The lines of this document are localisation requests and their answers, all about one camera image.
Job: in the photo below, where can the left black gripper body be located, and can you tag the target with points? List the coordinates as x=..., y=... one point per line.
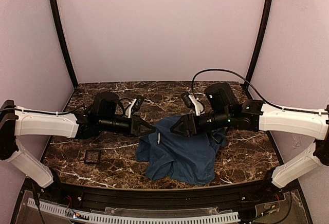
x=132, y=126

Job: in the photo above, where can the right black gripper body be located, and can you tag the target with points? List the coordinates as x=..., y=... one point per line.
x=193, y=124

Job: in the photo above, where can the blue garment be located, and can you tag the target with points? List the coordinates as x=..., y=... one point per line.
x=187, y=159

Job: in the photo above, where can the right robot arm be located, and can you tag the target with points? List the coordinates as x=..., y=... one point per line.
x=259, y=115

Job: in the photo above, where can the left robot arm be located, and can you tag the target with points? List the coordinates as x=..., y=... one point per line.
x=106, y=114

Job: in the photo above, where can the black square box lower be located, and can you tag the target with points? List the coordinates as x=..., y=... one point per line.
x=92, y=157

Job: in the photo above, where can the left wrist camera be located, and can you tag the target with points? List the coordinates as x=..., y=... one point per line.
x=134, y=106

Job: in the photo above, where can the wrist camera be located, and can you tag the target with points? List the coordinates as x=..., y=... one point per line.
x=134, y=106
x=192, y=102

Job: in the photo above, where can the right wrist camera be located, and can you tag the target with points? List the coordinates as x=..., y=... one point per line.
x=192, y=102

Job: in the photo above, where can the black front rail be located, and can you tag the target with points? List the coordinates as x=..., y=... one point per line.
x=235, y=196

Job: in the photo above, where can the white slotted cable duct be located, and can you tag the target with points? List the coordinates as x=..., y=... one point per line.
x=117, y=215

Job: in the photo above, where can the left black frame post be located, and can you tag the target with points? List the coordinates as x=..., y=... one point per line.
x=62, y=41

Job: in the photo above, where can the black frame post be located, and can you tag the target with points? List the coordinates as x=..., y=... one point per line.
x=62, y=41
x=258, y=42

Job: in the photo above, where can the right black frame post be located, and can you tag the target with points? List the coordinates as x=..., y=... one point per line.
x=258, y=42

